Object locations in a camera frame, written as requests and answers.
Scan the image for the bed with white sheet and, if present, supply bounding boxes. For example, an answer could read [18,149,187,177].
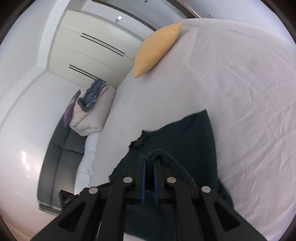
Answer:
[74,17,296,241]

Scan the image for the yellow pillow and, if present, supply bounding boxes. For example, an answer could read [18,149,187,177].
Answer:
[133,22,183,78]

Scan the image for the white pillow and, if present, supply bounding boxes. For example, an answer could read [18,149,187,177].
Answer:
[74,132,101,195]

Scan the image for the folded beige duvet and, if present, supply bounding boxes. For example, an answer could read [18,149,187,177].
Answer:
[69,86,116,137]

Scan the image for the grey padded headboard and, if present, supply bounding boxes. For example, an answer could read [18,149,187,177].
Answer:
[38,118,87,207]

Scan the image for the dark green sweater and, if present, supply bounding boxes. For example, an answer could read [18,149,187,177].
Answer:
[109,109,236,241]

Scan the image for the purple pillow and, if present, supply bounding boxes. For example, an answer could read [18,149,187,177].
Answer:
[63,90,81,128]

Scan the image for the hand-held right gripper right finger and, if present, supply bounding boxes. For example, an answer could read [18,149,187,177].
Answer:
[153,161,266,241]

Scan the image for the grey-blue crumpled cloth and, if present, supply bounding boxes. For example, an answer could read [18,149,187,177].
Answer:
[77,79,109,112]

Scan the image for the cream wardrobe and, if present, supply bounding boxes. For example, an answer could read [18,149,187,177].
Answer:
[47,10,158,93]

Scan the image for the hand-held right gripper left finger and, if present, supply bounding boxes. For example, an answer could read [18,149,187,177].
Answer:
[30,154,147,241]

